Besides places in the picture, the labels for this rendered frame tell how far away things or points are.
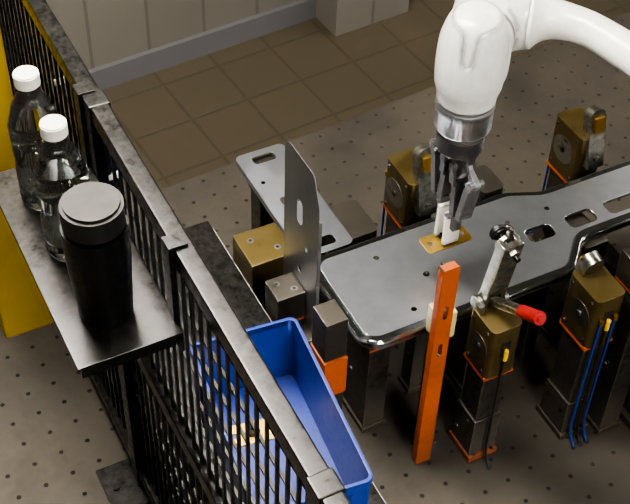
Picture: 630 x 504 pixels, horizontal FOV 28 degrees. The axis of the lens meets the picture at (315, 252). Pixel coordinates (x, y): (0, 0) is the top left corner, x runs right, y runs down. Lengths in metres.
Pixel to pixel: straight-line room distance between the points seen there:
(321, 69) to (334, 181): 1.48
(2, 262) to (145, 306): 0.85
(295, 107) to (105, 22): 0.65
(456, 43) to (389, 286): 0.50
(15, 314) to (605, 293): 1.09
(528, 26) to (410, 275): 0.48
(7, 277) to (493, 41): 1.03
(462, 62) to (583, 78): 1.31
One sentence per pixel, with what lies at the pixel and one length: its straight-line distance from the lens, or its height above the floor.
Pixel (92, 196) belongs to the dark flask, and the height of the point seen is 1.61.
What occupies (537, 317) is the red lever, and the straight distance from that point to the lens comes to 1.91.
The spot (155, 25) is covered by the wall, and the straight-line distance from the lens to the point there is 4.10.
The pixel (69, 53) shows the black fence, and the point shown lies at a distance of 1.69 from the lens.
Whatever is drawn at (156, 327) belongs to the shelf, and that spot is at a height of 1.43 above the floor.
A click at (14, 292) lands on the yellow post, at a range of 2.39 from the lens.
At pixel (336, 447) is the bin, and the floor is 1.08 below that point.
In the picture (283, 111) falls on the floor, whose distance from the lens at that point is 4.01.
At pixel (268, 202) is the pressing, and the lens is 2.25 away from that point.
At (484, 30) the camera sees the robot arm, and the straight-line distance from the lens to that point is 1.79.
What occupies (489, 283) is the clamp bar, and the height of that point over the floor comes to 1.12.
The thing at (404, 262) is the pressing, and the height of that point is 1.00.
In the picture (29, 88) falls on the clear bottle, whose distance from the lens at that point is 1.53.
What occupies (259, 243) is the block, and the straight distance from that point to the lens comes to 2.09.
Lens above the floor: 2.55
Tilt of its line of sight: 46 degrees down
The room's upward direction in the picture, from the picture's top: 2 degrees clockwise
